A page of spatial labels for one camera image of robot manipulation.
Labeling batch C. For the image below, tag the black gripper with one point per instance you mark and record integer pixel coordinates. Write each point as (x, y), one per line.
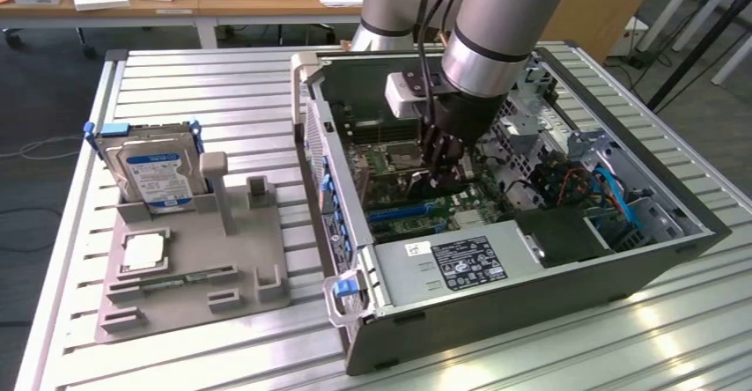
(470, 115)

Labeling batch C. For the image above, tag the green motherboard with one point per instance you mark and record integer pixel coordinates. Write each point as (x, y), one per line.
(470, 206)

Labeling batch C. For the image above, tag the white table frame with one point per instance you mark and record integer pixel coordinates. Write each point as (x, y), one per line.
(675, 8)

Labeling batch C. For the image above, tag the metal disk bay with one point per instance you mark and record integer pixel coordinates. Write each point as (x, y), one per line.
(653, 215)

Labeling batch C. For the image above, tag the CPU socket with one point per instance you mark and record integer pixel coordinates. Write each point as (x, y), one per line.
(403, 157)

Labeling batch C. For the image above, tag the hard disk in blue carrier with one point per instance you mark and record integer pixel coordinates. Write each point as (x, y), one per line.
(155, 175)

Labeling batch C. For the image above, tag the black slanted pole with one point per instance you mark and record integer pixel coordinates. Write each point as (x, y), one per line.
(699, 52)

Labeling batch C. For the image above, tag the wooden cabinet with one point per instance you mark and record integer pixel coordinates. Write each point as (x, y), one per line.
(606, 8)

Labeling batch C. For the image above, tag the long blue expansion slot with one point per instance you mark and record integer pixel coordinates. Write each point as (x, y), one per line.
(399, 212)

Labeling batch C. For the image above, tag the grey plastic parts rack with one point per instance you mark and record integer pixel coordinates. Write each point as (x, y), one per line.
(194, 285)

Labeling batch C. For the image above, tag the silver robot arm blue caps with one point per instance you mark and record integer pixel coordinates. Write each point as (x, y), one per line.
(499, 34)

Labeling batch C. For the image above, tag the silver finned heat sink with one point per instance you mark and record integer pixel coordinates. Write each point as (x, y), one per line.
(470, 219)

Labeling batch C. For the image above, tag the open black PC case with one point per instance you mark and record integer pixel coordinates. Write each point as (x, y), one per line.
(529, 312)

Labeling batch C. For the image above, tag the black plastic cover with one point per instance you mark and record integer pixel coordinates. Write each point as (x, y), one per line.
(558, 237)

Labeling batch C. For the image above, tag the wooden desk white frame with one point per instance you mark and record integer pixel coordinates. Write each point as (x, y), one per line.
(247, 3)

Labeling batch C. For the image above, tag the silver CPU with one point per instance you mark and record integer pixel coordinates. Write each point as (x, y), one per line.
(145, 252)

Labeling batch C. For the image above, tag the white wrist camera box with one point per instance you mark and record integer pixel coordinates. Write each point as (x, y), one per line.
(403, 93)

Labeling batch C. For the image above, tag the silver power supply with label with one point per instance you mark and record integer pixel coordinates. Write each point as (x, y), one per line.
(411, 276)

